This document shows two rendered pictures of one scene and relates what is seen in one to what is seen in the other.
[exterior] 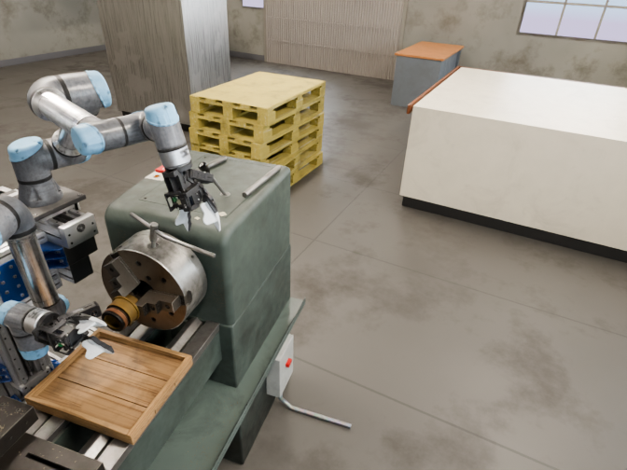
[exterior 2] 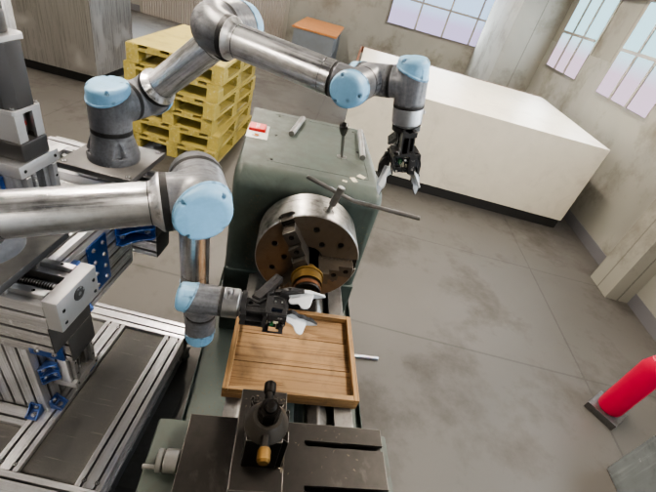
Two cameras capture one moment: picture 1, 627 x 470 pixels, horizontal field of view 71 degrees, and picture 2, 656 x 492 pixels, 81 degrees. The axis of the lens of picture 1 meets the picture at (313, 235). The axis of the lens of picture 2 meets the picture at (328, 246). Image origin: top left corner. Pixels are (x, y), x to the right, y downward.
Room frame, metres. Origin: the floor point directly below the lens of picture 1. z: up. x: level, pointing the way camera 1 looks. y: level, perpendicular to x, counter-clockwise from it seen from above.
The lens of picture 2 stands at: (0.25, 0.93, 1.81)
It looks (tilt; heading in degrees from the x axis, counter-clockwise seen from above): 36 degrees down; 331
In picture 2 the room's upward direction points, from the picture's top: 16 degrees clockwise
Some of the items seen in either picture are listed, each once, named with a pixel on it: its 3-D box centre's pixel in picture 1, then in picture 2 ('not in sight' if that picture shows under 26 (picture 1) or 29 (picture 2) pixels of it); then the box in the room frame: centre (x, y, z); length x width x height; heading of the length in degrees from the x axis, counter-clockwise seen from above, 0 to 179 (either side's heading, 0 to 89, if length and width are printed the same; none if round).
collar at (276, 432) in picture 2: not in sight; (266, 419); (0.59, 0.77, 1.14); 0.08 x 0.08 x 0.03
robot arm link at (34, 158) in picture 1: (31, 158); (110, 103); (1.52, 1.06, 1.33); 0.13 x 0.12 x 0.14; 138
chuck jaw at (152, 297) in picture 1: (162, 302); (337, 267); (1.03, 0.45, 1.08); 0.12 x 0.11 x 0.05; 73
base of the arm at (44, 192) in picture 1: (37, 186); (112, 142); (1.52, 1.07, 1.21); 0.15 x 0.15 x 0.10
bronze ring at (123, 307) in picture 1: (122, 311); (307, 281); (0.99, 0.56, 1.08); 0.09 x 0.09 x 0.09; 74
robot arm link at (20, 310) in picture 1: (20, 316); (200, 299); (0.95, 0.85, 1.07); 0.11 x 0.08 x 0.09; 73
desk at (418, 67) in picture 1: (427, 74); (315, 49); (7.92, -1.83, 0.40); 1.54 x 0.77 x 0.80; 154
